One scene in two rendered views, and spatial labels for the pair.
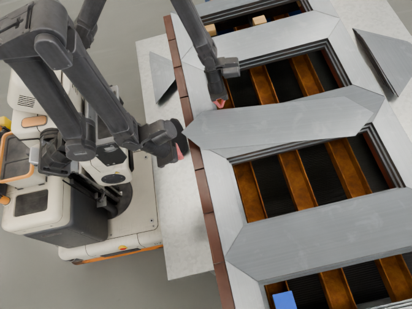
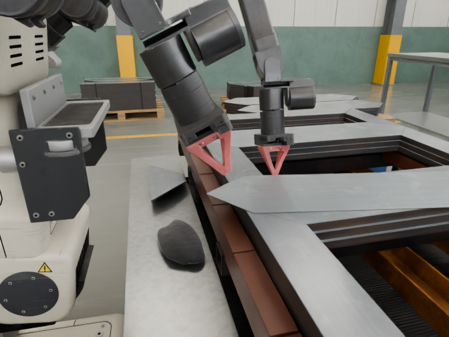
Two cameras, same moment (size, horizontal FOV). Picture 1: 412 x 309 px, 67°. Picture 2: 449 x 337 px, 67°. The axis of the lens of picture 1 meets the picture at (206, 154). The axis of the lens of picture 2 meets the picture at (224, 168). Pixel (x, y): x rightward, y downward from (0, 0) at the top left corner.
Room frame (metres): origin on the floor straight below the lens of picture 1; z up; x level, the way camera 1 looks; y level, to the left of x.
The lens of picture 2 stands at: (0.05, 0.24, 1.18)
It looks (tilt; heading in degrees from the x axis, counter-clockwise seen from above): 22 degrees down; 341
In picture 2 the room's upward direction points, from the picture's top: straight up
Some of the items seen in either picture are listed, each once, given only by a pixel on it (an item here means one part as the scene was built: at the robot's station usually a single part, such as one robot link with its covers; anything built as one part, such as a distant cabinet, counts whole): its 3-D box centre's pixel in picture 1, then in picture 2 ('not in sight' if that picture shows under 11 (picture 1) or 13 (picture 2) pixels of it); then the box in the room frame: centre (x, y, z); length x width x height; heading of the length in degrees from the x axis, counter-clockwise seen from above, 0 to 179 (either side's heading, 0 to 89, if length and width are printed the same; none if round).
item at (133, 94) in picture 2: not in sight; (121, 97); (5.40, 0.03, 0.26); 1.20 x 0.80 x 0.53; 84
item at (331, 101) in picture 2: not in sight; (303, 107); (1.55, -0.70, 0.82); 0.80 x 0.40 x 0.06; 84
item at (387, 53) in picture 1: (393, 54); not in sight; (0.76, -0.94, 0.77); 0.45 x 0.20 x 0.04; 174
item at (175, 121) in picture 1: (175, 136); (179, 241); (0.77, 0.11, 0.69); 0.20 x 0.10 x 0.03; 2
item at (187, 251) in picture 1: (169, 134); (167, 244); (0.81, 0.14, 0.66); 1.30 x 0.20 x 0.03; 174
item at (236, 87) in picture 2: not in sight; (259, 95); (5.21, -2.17, 0.20); 1.20 x 0.80 x 0.41; 79
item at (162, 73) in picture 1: (163, 73); (167, 178); (1.16, 0.07, 0.70); 0.39 x 0.12 x 0.04; 174
